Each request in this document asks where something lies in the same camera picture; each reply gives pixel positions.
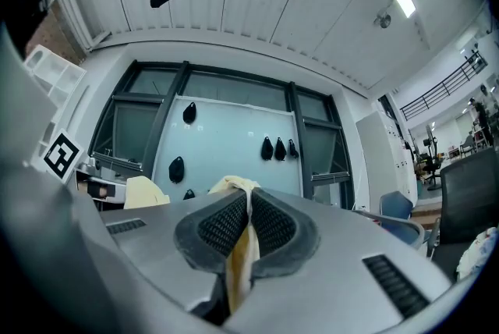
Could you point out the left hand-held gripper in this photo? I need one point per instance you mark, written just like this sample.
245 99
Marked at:
62 157

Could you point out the black mesh office chair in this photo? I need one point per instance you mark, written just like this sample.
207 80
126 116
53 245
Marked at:
468 200

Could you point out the pale yellow clothes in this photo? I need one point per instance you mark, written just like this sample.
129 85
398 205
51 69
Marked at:
238 270

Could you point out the black swivel chair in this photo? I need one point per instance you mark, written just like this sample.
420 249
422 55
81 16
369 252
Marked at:
430 164

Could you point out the round ceiling spot lamp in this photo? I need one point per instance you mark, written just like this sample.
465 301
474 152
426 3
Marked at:
384 19

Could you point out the black window frame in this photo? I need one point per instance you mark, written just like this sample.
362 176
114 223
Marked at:
163 118

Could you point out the white locker cabinet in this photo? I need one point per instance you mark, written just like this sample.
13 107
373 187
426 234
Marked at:
384 157

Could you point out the white open shelf unit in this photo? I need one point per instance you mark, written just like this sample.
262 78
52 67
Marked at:
54 79

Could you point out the white floral clothes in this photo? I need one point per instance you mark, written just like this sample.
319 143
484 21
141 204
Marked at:
478 254

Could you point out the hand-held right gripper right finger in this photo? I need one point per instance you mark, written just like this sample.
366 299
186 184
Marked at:
331 270

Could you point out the black balcony railing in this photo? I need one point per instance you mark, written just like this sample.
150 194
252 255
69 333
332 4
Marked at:
444 86

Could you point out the grey plastic laundry basket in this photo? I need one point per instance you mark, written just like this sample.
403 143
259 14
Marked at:
401 228

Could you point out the blue chair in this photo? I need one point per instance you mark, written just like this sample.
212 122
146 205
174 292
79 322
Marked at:
395 205

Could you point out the frosted glass board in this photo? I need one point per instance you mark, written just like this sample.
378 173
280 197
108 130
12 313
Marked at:
230 145

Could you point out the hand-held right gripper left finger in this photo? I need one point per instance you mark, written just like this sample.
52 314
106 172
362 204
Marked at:
156 246

